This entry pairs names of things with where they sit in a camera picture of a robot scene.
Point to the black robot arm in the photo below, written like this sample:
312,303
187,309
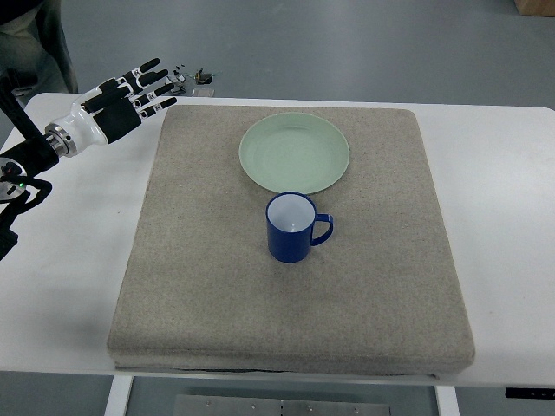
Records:
21,189

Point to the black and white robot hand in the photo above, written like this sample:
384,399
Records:
110,111

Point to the cardboard box corner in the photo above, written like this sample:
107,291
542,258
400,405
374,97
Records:
543,8

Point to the small parts on floor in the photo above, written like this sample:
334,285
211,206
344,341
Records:
195,84

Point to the beige fabric cushion mat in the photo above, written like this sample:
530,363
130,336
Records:
202,292

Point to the white table leg frame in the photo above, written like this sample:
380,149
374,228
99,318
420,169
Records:
118,396

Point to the metal base plate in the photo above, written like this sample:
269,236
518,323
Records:
218,405

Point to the light green plate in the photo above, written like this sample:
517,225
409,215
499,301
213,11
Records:
294,151

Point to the blue mug white inside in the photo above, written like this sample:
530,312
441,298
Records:
294,226

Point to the dark chair in background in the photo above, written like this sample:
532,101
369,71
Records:
33,40

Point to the black table control panel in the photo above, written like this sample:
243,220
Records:
530,393

